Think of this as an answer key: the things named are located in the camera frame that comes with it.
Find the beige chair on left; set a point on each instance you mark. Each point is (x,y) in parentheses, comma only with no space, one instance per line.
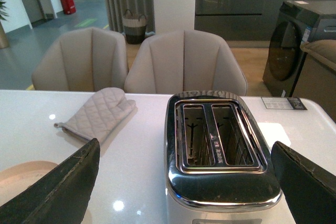
(88,59)

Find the beige chair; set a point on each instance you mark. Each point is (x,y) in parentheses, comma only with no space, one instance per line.
(88,59)
(185,60)

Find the printed label card on table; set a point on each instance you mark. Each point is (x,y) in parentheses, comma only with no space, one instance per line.
(283,103)

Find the dark front-load washing machine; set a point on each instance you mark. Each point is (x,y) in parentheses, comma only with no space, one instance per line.
(298,22)

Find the beige chair on right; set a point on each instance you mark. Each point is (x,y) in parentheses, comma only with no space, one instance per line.
(185,60)

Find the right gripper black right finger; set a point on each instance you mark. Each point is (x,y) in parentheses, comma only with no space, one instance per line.
(309,189)

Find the dark grey kitchen counter cabinet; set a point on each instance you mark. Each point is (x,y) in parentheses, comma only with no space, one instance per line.
(239,20)

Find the beige cushioned seat far right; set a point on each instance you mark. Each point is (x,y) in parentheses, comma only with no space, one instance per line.
(317,77)

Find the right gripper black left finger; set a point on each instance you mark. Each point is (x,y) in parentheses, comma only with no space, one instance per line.
(62,195)

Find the grey quilted oven mitt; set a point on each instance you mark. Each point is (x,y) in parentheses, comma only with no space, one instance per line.
(100,114)

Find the woven basket with handles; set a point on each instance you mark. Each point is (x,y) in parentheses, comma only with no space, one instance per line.
(134,27)

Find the white chrome two-slot toaster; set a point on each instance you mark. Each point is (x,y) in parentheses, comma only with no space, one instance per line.
(218,167)

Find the round beige plate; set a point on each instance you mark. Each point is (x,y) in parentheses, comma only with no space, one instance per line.
(17,179)

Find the red cabinet box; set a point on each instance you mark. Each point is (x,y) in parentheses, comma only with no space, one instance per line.
(68,6)

